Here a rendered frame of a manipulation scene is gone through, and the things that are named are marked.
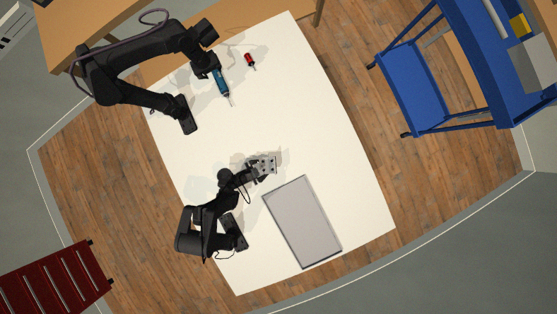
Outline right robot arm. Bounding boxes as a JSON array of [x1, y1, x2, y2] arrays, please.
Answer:
[[174, 168, 249, 258]]

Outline red hand screwdriver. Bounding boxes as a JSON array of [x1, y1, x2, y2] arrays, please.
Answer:
[[244, 52, 256, 71]]

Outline dark blue electric screwdriver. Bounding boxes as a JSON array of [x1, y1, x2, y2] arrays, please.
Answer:
[[211, 69, 232, 107]]

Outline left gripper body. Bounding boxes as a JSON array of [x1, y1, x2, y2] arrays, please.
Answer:
[[190, 50, 221, 76]]

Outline grey l-shaped bracket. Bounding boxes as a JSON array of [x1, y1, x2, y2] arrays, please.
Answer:
[[259, 156, 277, 175]]

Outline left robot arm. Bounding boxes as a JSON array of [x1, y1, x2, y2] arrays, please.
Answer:
[[75, 18, 220, 135]]

